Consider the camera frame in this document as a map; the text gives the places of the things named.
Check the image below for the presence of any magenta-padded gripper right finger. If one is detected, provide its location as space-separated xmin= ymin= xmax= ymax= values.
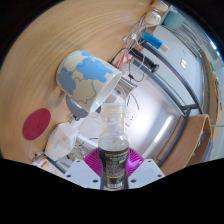
xmin=127 ymin=147 xmax=166 ymax=190

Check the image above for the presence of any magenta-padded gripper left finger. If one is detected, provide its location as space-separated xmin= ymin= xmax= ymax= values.
xmin=63 ymin=147 xmax=101 ymax=191

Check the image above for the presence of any clear bottle with black label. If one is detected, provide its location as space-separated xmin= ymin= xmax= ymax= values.
xmin=97 ymin=102 xmax=131 ymax=192

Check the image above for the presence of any white crumpled plastic bag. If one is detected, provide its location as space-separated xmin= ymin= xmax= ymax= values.
xmin=44 ymin=121 xmax=79 ymax=163

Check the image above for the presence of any white desk lamp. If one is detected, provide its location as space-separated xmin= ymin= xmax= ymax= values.
xmin=151 ymin=113 xmax=178 ymax=148

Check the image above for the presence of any flat round red coaster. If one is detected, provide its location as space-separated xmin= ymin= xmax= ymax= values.
xmin=22 ymin=107 xmax=52 ymax=141

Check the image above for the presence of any cream mug with blue patches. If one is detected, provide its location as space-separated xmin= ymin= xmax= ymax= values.
xmin=55 ymin=49 xmax=123 ymax=115

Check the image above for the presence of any black electric shaver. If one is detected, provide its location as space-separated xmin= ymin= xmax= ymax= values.
xmin=128 ymin=48 xmax=160 ymax=73

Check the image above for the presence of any red white packet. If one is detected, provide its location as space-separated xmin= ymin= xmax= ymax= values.
xmin=116 ymin=53 xmax=131 ymax=69

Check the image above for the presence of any blue tube with white cap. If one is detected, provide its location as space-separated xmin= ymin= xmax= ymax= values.
xmin=139 ymin=31 xmax=169 ymax=53

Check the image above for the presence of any white tape roll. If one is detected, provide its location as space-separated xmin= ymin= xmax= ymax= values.
xmin=151 ymin=0 xmax=169 ymax=13
xmin=144 ymin=10 xmax=163 ymax=26

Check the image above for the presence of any teal pillow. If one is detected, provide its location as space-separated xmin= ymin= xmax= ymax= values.
xmin=161 ymin=9 xmax=185 ymax=31

